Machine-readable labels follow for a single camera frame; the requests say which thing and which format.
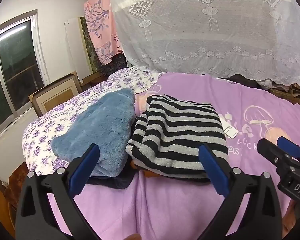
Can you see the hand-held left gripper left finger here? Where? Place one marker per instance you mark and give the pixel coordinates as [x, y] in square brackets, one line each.
[83, 171]

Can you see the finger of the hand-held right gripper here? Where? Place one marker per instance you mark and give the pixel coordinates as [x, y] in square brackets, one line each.
[291, 148]
[271, 152]

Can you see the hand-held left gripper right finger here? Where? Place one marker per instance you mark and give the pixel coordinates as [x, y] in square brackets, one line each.
[214, 173]

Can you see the black grey striped sweater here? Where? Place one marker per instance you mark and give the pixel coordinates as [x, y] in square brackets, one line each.
[180, 132]

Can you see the person's right forearm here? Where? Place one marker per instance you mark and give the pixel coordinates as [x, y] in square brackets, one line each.
[290, 222]

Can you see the person's left hand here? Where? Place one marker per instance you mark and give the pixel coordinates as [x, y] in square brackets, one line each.
[133, 237]

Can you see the dark navy cloth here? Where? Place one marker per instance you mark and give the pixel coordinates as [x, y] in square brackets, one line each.
[115, 181]

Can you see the blue fluffy garment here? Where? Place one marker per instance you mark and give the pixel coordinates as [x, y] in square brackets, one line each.
[100, 130]

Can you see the white clothing tag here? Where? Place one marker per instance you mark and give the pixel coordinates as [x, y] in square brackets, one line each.
[230, 130]

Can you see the purple printed blanket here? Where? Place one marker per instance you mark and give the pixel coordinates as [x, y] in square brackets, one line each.
[170, 205]

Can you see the purple floral quilt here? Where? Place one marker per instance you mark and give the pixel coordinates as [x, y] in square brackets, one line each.
[47, 127]

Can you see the orange cloth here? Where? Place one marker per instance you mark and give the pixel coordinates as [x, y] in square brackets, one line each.
[150, 173]

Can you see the brown fuzzy cloth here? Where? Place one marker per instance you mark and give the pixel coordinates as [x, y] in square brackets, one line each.
[16, 182]

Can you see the wooden framed panel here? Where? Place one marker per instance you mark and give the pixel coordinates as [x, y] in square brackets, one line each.
[57, 95]

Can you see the wooden chair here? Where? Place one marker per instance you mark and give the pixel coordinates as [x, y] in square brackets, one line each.
[2, 215]

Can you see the dark fuzzy cloth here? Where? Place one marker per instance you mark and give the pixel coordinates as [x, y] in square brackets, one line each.
[112, 66]

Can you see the sliding glass window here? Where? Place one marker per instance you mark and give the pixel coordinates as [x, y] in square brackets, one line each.
[12, 75]

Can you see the white board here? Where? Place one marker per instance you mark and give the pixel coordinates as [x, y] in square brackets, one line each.
[73, 47]

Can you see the pink floral hanging cloth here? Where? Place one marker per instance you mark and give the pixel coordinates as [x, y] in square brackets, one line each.
[100, 27]

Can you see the white lace mosquito net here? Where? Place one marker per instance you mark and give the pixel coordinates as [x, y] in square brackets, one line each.
[205, 22]

